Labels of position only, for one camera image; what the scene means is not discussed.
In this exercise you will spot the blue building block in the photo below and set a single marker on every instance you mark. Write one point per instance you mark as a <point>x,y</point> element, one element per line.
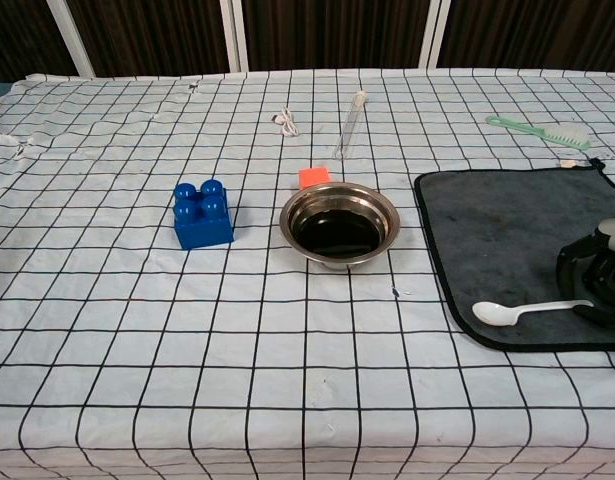
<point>204,230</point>

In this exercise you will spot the right robot hand silver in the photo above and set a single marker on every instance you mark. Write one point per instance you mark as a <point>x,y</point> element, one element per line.
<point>599,280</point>

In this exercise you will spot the green brush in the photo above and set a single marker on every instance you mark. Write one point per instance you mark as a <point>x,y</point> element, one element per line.
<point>567,135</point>

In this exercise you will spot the white frame post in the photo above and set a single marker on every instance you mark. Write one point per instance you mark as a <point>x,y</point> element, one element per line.
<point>434,35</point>
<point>235,35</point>
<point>74,45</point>

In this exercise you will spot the metal bowl with dark liquid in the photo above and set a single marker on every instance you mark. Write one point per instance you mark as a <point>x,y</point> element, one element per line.
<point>337,235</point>

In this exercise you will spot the orange cube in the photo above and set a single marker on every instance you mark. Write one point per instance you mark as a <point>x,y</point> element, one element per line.
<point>313,177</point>

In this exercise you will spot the white checkered tablecloth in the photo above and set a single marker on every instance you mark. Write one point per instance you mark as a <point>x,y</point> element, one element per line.
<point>187,350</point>

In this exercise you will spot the white plastic spoon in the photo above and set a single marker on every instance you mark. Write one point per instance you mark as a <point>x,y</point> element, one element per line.
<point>492,312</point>

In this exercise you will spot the clear plastic tube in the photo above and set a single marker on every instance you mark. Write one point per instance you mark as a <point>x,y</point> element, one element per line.
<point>348,130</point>

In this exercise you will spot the dark grey towel mat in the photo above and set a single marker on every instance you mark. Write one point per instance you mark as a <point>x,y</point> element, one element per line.
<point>497,235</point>

